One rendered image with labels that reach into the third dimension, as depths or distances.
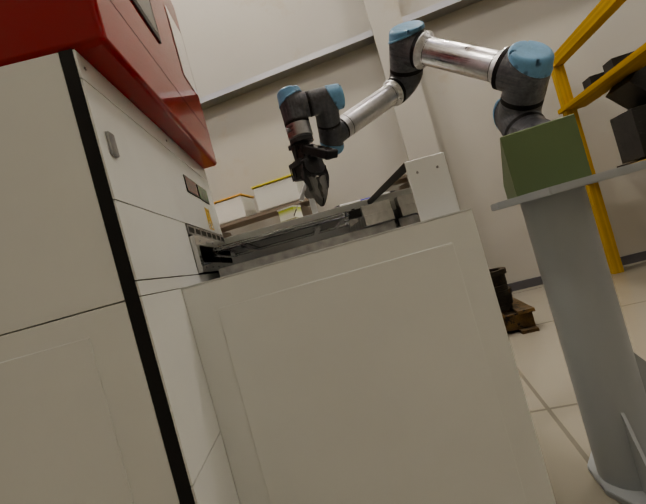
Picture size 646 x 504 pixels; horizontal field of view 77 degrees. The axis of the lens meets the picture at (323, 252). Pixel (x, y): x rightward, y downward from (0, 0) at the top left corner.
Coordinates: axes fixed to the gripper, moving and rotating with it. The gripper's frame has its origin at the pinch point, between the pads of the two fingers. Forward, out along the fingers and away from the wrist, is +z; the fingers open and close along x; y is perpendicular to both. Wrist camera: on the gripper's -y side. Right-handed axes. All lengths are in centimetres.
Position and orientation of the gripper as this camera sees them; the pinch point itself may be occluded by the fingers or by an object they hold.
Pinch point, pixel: (322, 201)
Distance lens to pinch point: 120.5
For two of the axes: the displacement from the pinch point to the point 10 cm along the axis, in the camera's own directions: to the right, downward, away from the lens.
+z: 2.7, 9.6, -0.2
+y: -5.8, 1.7, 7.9
